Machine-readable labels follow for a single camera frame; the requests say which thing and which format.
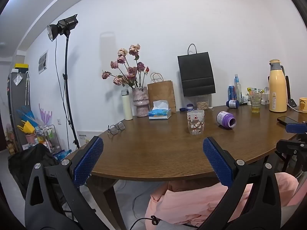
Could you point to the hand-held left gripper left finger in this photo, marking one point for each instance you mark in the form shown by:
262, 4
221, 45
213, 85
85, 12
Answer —
88, 163

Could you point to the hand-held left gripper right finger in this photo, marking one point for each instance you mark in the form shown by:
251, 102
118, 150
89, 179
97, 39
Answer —
217, 163

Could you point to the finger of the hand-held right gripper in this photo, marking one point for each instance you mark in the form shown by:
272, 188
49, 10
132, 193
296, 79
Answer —
290, 146
295, 128

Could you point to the purple cup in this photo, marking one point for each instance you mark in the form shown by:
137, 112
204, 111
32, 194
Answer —
225, 119

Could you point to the printed glass cup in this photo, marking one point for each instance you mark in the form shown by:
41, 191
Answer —
195, 123

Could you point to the black smartphone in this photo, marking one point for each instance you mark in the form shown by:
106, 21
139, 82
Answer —
287, 120

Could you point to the yellow mug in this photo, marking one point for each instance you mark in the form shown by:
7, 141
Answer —
303, 105

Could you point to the blue packet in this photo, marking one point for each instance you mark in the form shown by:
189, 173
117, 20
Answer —
62, 154

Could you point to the white small containers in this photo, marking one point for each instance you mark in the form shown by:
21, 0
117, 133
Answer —
265, 97

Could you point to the yellow thermos jug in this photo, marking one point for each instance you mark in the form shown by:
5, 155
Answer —
277, 88

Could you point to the eyeglasses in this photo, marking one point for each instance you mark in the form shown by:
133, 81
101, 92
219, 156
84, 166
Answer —
116, 128

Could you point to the glass of yellow liquid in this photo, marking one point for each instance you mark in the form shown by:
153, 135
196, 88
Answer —
255, 104

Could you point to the pink cloth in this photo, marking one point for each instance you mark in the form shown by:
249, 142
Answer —
182, 203

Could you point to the colourful snack packets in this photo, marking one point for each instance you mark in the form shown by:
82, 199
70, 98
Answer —
253, 91

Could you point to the small dark blue bottle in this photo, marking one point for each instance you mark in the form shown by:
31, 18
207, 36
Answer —
232, 104

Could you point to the clear jar of oats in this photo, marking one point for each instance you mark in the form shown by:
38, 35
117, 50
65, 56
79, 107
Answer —
202, 103

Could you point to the small blue-lidded jar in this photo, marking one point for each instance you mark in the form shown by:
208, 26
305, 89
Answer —
189, 106

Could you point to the purple plastic hangers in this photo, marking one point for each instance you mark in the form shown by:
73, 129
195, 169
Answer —
45, 115

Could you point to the white thermos bottle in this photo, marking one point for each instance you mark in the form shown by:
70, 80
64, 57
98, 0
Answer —
126, 106

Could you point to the clear tall bottle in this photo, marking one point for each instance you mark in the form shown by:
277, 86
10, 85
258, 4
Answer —
238, 88

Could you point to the blue drink can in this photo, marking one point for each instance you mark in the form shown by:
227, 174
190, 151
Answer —
231, 93

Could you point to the black light stand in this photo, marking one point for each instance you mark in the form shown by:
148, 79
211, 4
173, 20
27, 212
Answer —
67, 93

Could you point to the blue tissue box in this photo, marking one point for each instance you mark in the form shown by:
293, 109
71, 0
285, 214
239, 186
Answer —
160, 113

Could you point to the blue plastic hangers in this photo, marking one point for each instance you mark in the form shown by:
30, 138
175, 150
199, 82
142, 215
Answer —
25, 113

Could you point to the pink speckled vase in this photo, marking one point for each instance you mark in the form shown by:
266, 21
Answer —
141, 101

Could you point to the brown paper bag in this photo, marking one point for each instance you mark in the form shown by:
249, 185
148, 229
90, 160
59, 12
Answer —
162, 93

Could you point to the black paper bag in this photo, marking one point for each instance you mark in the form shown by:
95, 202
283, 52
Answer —
196, 74

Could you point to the grey cabinet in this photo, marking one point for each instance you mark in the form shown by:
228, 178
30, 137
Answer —
18, 95

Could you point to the dried pink roses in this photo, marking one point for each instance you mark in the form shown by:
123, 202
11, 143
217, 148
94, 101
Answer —
130, 71

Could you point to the yellow box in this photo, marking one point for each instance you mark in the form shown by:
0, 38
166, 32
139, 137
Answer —
21, 67

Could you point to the black studio light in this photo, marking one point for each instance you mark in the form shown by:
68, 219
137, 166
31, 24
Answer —
62, 26

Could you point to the wall socket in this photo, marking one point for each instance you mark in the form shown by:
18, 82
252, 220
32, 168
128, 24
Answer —
59, 121

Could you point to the framed wall picture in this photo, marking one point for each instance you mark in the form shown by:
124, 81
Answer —
43, 62

